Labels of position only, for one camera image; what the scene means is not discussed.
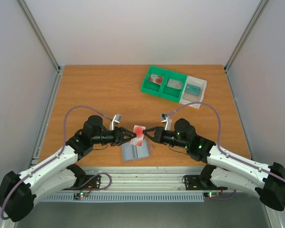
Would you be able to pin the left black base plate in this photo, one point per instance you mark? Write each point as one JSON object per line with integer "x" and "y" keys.
{"x": 86, "y": 182}

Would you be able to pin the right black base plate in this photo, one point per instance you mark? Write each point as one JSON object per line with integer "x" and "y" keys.
{"x": 193, "y": 182}

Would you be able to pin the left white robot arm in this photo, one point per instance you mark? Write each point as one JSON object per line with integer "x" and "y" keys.
{"x": 20, "y": 192}

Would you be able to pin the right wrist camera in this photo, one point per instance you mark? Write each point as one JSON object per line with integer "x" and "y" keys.
{"x": 165, "y": 119}

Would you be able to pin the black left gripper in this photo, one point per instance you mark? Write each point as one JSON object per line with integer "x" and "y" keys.
{"x": 119, "y": 132}

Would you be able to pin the right controller board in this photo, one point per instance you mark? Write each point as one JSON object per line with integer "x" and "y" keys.
{"x": 211, "y": 194}

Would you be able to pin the grey card in bin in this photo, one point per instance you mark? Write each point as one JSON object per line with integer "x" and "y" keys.
{"x": 175, "y": 84}

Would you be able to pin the red circle card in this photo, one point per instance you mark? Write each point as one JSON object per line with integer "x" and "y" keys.
{"x": 138, "y": 140}
{"x": 157, "y": 79}

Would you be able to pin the green two-compartment bin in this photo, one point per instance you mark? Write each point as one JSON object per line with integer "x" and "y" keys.
{"x": 163, "y": 90}

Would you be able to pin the controller board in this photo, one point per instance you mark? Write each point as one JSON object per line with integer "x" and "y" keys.
{"x": 211, "y": 194}
{"x": 80, "y": 196}

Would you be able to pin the left controller board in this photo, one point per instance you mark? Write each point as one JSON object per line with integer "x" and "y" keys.
{"x": 80, "y": 196}

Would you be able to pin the aluminium frame post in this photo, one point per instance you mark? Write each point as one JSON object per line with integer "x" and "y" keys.
{"x": 248, "y": 29}
{"x": 23, "y": 5}

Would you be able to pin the grey slotted cable duct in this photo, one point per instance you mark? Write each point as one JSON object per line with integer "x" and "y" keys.
{"x": 128, "y": 197}

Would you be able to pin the white plastic bin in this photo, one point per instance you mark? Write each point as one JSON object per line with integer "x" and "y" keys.
{"x": 188, "y": 98}

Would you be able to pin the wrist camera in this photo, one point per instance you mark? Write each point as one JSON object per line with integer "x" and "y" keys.
{"x": 165, "y": 119}
{"x": 115, "y": 121}

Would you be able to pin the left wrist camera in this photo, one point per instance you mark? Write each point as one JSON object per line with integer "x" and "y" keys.
{"x": 115, "y": 121}

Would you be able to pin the teal card in bin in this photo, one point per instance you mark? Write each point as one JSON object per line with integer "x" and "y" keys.
{"x": 193, "y": 89}

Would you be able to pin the aluminium front rail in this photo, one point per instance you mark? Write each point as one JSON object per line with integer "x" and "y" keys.
{"x": 113, "y": 178}

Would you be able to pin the left aluminium frame post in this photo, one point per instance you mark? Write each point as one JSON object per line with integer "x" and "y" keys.
{"x": 23, "y": 5}

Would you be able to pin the right aluminium frame post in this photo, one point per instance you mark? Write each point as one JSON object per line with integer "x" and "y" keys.
{"x": 248, "y": 29}

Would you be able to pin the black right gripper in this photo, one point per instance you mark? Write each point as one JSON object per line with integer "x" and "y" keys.
{"x": 159, "y": 135}

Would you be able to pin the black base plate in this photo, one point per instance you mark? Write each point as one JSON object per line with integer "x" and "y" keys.
{"x": 86, "y": 182}
{"x": 193, "y": 182}

